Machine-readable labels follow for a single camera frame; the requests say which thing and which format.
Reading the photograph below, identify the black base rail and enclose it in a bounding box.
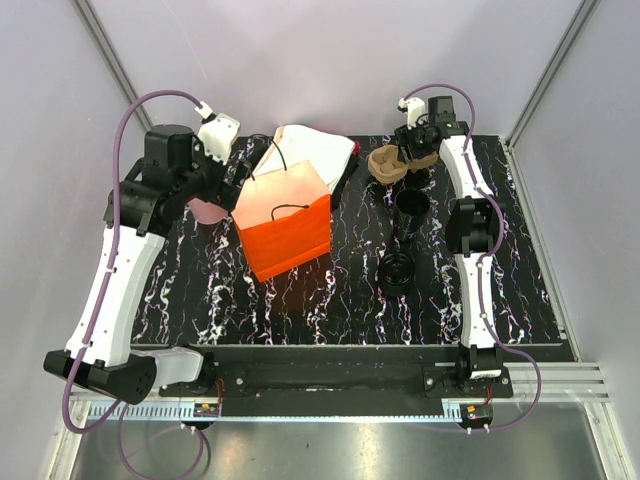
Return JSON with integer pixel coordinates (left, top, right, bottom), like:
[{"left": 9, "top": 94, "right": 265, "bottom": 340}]
[{"left": 160, "top": 345, "right": 513, "bottom": 421}]

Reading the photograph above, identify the brown pulp cup carrier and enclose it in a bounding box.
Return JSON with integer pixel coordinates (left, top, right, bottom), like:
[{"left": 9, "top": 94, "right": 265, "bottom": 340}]
[{"left": 367, "top": 144, "right": 409, "bottom": 185}]

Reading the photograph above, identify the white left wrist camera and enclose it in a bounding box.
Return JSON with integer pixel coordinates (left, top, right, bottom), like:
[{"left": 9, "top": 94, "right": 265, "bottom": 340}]
[{"left": 195, "top": 102, "right": 241, "bottom": 165}]

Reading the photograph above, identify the black tall coffee cup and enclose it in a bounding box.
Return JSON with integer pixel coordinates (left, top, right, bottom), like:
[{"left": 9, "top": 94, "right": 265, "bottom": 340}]
[{"left": 392, "top": 188, "right": 431, "bottom": 242}]

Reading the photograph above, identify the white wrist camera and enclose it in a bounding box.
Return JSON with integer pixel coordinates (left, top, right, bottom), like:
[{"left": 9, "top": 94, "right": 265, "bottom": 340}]
[
  {"left": 195, "top": 102, "right": 241, "bottom": 165},
  {"left": 398, "top": 97, "right": 427, "bottom": 130}
]

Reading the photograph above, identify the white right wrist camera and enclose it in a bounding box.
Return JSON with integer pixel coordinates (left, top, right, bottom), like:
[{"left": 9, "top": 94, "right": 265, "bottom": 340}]
[{"left": 398, "top": 97, "right": 427, "bottom": 130}]

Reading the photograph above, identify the stack of white napkins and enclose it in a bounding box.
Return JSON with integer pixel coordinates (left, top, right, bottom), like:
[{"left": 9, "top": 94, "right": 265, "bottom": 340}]
[{"left": 254, "top": 124, "right": 356, "bottom": 194}]

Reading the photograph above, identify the black cup lid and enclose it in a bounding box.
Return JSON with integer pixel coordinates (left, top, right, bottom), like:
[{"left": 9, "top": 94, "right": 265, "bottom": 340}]
[{"left": 377, "top": 251, "right": 415, "bottom": 297}]

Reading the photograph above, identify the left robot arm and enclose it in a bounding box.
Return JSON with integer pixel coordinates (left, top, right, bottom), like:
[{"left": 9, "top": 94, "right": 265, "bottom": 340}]
[{"left": 43, "top": 115, "right": 253, "bottom": 405}]

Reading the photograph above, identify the pink holder cup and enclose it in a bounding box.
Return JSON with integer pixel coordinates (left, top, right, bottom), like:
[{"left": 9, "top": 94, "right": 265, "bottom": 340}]
[{"left": 188, "top": 198, "right": 227, "bottom": 225}]

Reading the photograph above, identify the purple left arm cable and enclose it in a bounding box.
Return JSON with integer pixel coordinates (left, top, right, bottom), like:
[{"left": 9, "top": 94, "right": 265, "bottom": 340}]
[{"left": 60, "top": 89, "right": 214, "bottom": 479}]

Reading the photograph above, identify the black cloth under napkins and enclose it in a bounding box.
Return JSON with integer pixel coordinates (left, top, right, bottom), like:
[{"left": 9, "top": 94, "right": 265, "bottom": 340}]
[{"left": 331, "top": 141, "right": 361, "bottom": 211}]

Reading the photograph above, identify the orange paper bag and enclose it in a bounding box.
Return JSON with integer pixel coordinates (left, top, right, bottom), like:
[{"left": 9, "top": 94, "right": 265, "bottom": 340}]
[{"left": 231, "top": 155, "right": 331, "bottom": 282}]

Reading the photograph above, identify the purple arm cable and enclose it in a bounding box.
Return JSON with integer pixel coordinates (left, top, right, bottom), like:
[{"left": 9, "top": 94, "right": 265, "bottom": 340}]
[
  {"left": 60, "top": 89, "right": 214, "bottom": 479},
  {"left": 404, "top": 82, "right": 544, "bottom": 432}
]

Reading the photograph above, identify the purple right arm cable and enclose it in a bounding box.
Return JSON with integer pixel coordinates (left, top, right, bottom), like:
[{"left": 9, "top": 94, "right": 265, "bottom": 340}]
[{"left": 404, "top": 82, "right": 544, "bottom": 432}]

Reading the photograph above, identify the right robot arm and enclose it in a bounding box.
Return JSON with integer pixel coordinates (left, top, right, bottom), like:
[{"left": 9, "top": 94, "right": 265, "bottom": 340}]
[{"left": 395, "top": 96, "right": 504, "bottom": 397}]

